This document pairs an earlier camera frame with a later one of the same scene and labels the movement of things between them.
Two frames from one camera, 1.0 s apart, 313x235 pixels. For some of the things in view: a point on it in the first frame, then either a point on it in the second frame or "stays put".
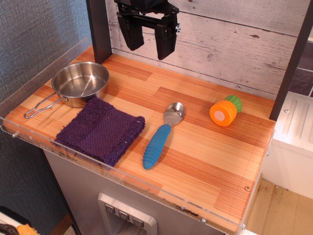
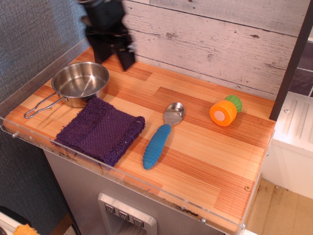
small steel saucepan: [78, 83] stays put
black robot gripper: [146, 12] to [106, 32]
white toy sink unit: [288, 161] stays put
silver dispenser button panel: [118, 218] stays put
